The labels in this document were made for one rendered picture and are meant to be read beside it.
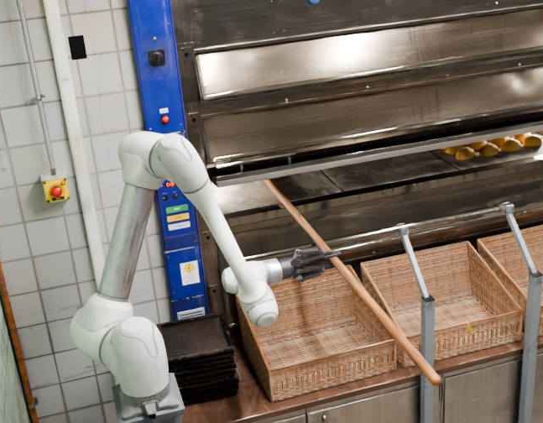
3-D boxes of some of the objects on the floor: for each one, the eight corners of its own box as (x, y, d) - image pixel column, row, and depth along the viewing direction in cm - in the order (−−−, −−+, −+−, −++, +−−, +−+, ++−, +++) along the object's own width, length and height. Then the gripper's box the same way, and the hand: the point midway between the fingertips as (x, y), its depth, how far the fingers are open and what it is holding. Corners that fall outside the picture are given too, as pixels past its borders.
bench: (153, 465, 357) (134, 362, 334) (592, 351, 414) (603, 256, 390) (173, 556, 307) (154, 443, 284) (669, 412, 364) (686, 308, 341)
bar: (253, 492, 336) (227, 256, 289) (505, 421, 366) (519, 198, 319) (274, 545, 309) (249, 295, 262) (545, 464, 338) (566, 227, 291)
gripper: (274, 246, 273) (336, 233, 279) (278, 284, 280) (337, 271, 285) (280, 254, 267) (343, 242, 272) (284, 294, 273) (345, 280, 279)
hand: (331, 258), depth 278 cm, fingers closed on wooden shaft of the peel, 3 cm apart
